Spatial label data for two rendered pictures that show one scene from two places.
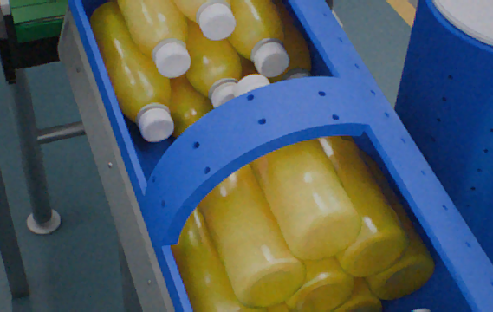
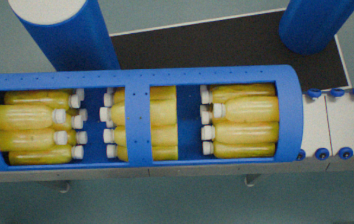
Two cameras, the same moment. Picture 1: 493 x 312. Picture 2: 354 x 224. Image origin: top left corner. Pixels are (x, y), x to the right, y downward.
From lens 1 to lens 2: 0.69 m
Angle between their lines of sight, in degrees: 40
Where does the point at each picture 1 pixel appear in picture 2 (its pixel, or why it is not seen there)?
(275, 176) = (152, 120)
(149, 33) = (49, 143)
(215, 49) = not seen: hidden behind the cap
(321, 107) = (140, 96)
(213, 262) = (156, 149)
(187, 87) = not seen: hidden behind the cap
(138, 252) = (103, 173)
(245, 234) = (162, 136)
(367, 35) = not seen: outside the picture
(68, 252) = not seen: outside the picture
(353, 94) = (133, 83)
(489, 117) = (88, 26)
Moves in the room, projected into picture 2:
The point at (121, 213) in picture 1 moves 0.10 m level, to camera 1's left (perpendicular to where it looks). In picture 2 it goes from (81, 175) to (69, 204)
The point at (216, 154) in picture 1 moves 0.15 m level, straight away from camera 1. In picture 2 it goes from (144, 136) to (90, 120)
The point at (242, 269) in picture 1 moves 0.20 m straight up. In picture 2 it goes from (173, 141) to (172, 123)
